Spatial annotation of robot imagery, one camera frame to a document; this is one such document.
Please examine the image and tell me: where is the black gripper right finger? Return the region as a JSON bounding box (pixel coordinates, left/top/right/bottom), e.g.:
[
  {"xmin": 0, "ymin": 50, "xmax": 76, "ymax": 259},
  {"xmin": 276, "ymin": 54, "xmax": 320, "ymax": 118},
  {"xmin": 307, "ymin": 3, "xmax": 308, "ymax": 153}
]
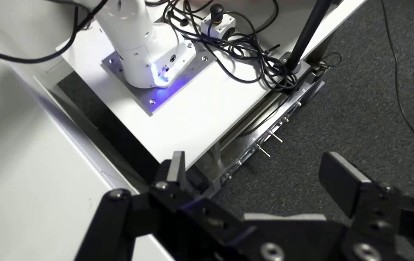
[{"xmin": 318, "ymin": 151, "xmax": 414, "ymax": 261}]

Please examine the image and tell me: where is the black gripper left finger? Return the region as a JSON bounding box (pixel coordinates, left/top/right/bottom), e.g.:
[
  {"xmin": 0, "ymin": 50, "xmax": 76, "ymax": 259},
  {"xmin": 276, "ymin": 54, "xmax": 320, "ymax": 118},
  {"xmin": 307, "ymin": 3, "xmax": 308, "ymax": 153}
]
[{"xmin": 74, "ymin": 150, "xmax": 247, "ymax": 261}]

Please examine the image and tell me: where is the black tripod pole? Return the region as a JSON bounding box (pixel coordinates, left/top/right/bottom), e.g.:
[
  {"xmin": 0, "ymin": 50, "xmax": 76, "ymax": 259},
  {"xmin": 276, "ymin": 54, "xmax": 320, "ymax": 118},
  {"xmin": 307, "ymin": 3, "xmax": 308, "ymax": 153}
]
[{"xmin": 284, "ymin": 0, "xmax": 336, "ymax": 73}]

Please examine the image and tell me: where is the white box with black knob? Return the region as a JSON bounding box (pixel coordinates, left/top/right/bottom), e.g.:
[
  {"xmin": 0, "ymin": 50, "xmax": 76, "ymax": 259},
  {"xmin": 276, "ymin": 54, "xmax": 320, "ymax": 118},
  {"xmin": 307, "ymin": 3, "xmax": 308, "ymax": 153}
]
[{"xmin": 199, "ymin": 3, "xmax": 239, "ymax": 40}]

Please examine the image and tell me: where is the metal cart frame rail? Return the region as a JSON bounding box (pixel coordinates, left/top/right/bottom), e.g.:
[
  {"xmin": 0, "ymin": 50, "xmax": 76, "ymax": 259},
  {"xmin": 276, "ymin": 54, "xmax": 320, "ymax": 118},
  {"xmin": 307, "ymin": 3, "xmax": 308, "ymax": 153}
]
[{"xmin": 201, "ymin": 67, "xmax": 329, "ymax": 195}]

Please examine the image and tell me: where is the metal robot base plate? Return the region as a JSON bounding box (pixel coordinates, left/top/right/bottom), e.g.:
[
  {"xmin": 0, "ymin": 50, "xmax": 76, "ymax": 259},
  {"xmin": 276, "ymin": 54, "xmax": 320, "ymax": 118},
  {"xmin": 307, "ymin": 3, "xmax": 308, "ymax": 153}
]
[{"xmin": 101, "ymin": 34, "xmax": 214, "ymax": 118}]

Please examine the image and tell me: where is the thin black floor cable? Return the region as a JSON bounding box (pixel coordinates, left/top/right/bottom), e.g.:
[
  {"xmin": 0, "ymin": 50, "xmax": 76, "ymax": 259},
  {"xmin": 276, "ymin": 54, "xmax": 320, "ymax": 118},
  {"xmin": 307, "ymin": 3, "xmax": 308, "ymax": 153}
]
[{"xmin": 379, "ymin": 0, "xmax": 414, "ymax": 164}]

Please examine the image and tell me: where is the tangled black cable bundle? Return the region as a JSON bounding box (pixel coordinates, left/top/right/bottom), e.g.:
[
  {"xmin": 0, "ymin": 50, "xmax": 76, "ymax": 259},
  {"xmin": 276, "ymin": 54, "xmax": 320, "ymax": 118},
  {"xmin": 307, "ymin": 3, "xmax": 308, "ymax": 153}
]
[{"xmin": 160, "ymin": 0, "xmax": 314, "ymax": 95}]

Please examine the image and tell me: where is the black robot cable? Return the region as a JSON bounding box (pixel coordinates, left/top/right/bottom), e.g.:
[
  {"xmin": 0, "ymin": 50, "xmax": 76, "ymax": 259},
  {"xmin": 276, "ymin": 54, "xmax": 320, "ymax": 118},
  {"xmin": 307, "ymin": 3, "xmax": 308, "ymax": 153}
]
[{"xmin": 0, "ymin": 0, "xmax": 109, "ymax": 66}]

